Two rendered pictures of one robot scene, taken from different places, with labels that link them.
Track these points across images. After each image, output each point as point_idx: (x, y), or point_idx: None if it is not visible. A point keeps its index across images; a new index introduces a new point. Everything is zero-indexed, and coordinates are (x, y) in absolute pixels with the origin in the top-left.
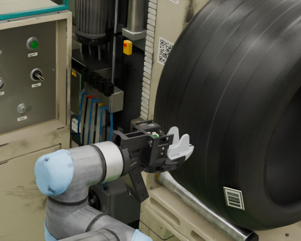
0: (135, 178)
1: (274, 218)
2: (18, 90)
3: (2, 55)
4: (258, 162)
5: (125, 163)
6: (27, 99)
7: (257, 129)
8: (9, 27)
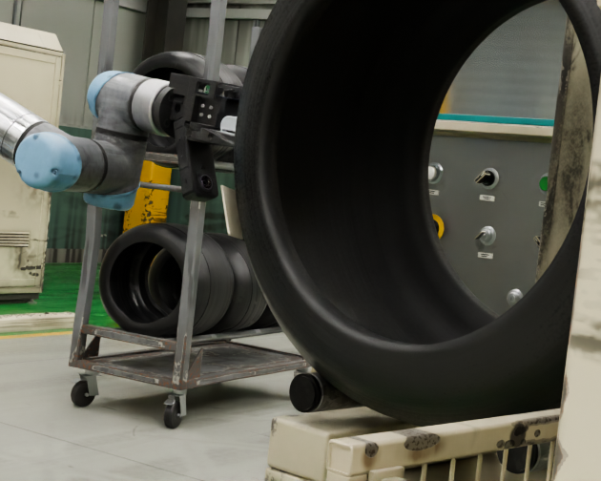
0: (179, 145)
1: (295, 312)
2: (515, 261)
3: (500, 190)
4: (248, 136)
5: (155, 101)
6: (527, 285)
7: (248, 65)
8: (492, 130)
